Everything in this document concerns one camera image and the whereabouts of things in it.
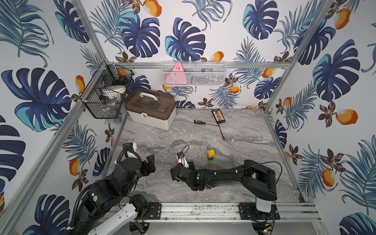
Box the lime green long lego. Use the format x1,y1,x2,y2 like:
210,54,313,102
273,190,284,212
205,157,215,163

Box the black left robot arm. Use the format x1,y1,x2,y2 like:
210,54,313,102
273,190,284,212
62,143,156,235

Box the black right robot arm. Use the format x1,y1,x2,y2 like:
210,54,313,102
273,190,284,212
170,160,279,213

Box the white box brown lid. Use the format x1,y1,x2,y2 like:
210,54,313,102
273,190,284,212
124,88,176,130

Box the black yellow screwdriver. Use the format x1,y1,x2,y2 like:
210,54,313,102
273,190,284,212
193,119,218,126

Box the black board yellow connectors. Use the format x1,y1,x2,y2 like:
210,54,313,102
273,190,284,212
211,109,226,124

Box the white object in basket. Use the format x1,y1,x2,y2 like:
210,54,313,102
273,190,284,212
101,85,126,98

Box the pink triangle card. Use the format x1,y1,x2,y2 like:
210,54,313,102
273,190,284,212
164,62,188,86

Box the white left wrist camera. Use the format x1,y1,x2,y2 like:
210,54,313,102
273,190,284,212
122,143,137,151

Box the black wire basket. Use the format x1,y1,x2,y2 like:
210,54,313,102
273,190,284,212
79,61,134,119

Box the clear wall shelf tray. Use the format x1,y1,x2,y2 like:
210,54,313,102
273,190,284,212
162,61,227,87

